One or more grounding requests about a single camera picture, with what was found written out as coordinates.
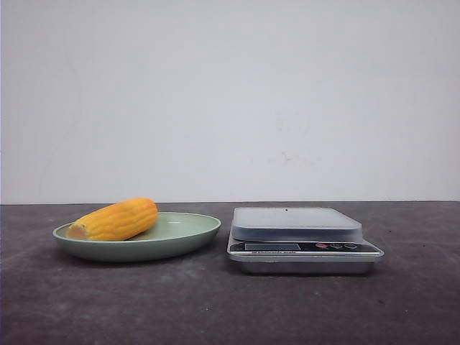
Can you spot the yellow corn cob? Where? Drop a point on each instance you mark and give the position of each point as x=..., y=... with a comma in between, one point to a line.
x=116, y=222

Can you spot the green round plate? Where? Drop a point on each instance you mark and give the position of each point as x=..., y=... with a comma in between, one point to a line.
x=174, y=234

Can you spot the silver digital kitchen scale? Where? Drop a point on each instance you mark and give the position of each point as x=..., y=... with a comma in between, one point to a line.
x=299, y=240

